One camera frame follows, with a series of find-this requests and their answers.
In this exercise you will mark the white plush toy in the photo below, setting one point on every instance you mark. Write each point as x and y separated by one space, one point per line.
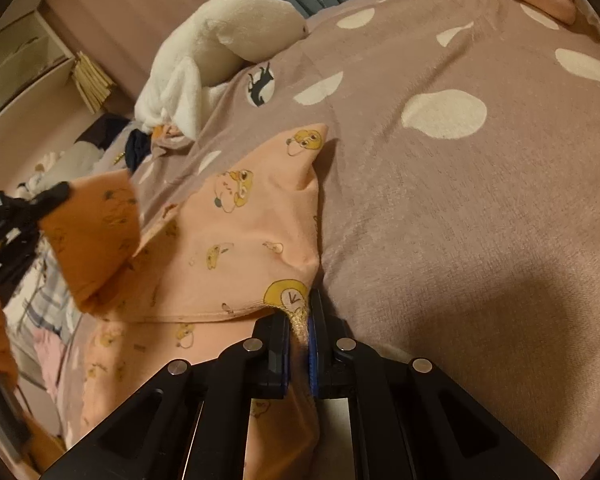
230 25

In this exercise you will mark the small pink cloth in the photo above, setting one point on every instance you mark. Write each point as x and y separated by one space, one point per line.
47 355

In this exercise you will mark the mauve polka dot blanket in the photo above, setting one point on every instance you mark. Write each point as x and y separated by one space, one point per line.
430 210

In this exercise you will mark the navy cloth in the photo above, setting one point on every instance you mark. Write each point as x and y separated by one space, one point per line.
136 149

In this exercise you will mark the grey pillow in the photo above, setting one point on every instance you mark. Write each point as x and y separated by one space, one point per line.
75 162

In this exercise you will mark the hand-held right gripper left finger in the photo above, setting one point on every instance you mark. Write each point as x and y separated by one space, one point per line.
279 360

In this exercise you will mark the white shelf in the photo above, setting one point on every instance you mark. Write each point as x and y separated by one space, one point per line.
32 42

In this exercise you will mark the plaid cloth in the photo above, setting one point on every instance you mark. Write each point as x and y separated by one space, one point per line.
45 295

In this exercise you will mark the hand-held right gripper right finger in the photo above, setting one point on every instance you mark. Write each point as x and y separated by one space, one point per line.
316 340

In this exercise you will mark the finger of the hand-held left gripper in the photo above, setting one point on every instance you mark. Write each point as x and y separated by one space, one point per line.
52 197

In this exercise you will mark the stack of books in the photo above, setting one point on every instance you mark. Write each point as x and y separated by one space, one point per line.
92 80

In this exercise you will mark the pink cartoon print garment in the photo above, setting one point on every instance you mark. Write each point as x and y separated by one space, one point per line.
250 230

